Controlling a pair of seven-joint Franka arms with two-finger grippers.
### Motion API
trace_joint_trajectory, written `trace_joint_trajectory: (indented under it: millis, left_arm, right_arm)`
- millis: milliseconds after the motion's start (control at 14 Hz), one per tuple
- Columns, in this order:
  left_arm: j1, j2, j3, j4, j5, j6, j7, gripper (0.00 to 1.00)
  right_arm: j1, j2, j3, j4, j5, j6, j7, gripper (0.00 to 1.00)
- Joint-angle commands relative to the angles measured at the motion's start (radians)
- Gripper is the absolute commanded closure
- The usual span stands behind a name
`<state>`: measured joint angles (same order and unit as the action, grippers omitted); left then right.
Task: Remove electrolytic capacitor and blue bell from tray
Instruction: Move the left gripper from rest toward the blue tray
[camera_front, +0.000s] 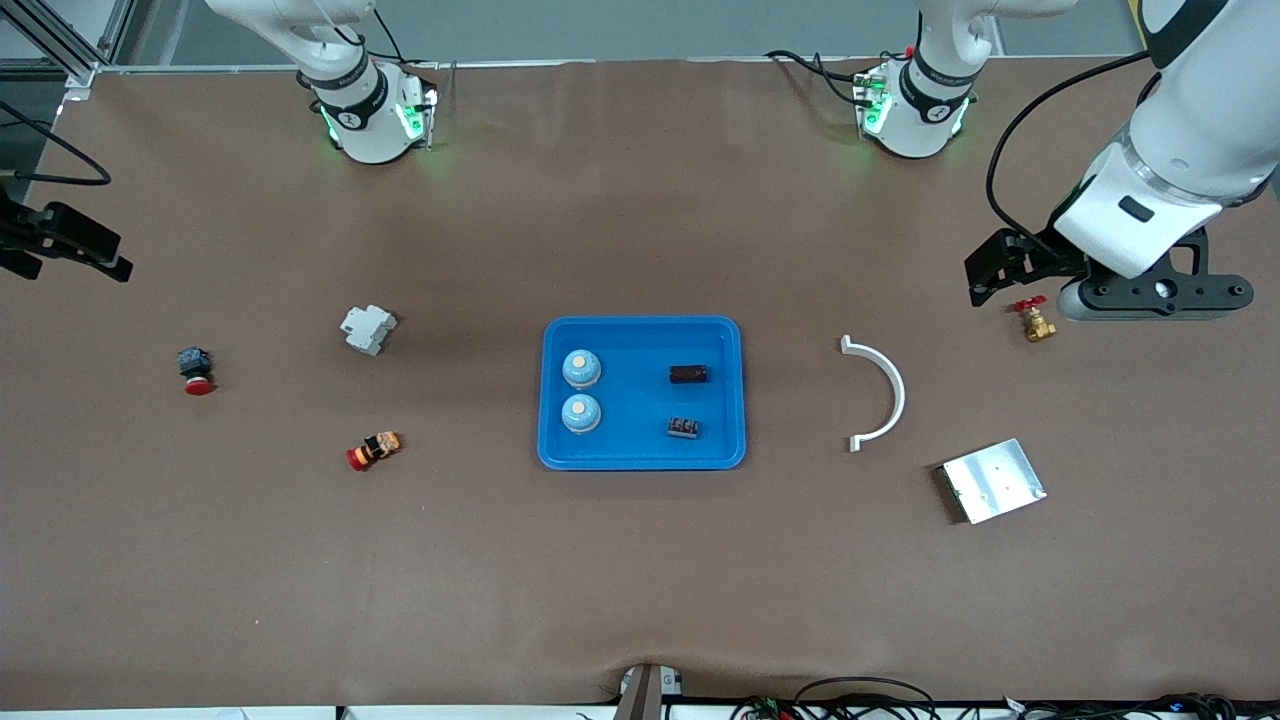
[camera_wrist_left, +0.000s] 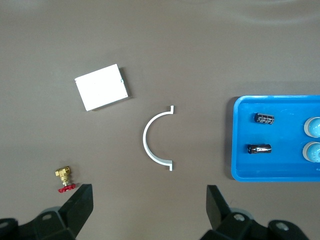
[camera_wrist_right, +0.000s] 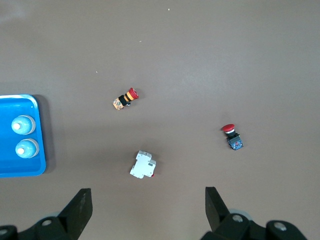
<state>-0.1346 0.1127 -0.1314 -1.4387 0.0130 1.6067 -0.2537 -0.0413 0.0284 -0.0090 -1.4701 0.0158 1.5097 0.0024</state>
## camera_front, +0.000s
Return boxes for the black left arm base cables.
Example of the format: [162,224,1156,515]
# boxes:
[765,48,873,109]

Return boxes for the blue plastic tray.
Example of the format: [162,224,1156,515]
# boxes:
[537,316,748,472]

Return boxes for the black arm base cables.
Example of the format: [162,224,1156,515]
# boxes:
[765,48,873,109]
[372,8,441,71]

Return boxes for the green-lit left arm base box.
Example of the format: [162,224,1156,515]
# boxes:
[855,70,893,137]

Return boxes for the small red orange push button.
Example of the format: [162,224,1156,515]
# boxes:
[346,431,403,472]

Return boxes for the aluminium frame profile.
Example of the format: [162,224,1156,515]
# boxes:
[0,0,136,93]

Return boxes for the red mushroom emergency stop button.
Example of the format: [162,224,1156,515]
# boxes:
[177,346,217,396]

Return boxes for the white curved plastic bracket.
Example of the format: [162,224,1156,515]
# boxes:
[840,335,907,453]

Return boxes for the white circuit breaker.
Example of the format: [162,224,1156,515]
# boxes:
[340,304,398,357]

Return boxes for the black looped cable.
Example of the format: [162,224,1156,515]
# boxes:
[795,677,938,720]

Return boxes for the green-lit right arm base box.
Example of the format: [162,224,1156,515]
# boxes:
[395,88,439,149]

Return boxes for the brass valve with red handle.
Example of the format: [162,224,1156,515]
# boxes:
[1012,296,1058,343]

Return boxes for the black left camera mount plate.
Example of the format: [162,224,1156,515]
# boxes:
[1078,228,1256,311]

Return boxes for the black cable bundle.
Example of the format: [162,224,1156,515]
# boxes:
[1005,692,1280,720]

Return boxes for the silver metal plate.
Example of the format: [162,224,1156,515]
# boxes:
[940,438,1048,525]

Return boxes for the black right arm base cables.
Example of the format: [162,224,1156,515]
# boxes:
[372,8,441,71]

